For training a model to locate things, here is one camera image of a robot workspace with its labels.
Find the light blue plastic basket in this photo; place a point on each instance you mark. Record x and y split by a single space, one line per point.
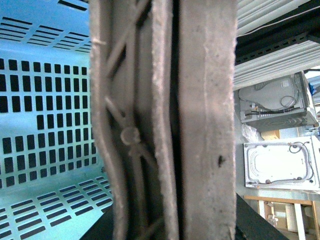
52 180

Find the white appliance upper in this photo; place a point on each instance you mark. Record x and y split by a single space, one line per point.
280 103

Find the white appliance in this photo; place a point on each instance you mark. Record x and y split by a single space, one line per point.
280 103
284 164

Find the white appliance lower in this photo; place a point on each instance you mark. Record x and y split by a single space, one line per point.
284 164

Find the wooden frame table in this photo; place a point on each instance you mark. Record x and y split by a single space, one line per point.
296 219

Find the black perforated post right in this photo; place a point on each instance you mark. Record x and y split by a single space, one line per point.
259 45

